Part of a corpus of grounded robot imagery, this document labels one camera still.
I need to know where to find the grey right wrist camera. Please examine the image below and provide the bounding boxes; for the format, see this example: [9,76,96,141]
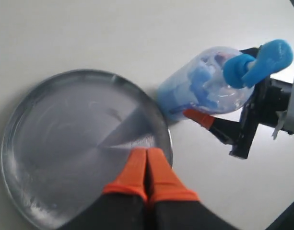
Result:
[271,65,294,138]

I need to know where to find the left gripper orange-tipped right finger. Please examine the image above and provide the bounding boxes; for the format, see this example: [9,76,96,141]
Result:
[147,148,235,230]

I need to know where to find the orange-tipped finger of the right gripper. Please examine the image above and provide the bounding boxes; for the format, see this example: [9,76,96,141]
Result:
[184,109,240,145]

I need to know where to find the clear blue soap pump bottle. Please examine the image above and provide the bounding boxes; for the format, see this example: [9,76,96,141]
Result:
[156,39,294,121]

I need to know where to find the round steel plate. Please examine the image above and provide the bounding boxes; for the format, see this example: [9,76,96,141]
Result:
[0,69,173,230]

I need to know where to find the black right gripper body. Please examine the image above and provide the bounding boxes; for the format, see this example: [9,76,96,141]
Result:
[229,46,294,160]

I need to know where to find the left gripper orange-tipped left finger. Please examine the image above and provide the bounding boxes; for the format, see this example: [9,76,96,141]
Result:
[65,148,147,230]

